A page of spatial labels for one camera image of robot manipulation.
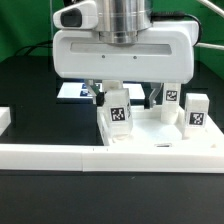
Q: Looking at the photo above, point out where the white square tabletop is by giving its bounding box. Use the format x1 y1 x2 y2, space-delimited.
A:
97 106 223 148

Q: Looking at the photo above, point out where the white U-shaped fence obstacle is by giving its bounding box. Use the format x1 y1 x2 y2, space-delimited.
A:
0 106 224 174

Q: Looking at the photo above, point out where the white AprilTag base sheet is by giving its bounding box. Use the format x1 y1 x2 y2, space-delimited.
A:
57 82 145 100

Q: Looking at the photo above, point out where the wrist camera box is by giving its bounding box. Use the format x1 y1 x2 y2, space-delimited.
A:
53 0 98 30

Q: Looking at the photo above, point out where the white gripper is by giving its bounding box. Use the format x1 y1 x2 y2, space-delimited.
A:
53 21 195 109

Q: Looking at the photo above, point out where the black cable bundle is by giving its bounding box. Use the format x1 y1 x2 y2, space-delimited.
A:
13 40 54 58

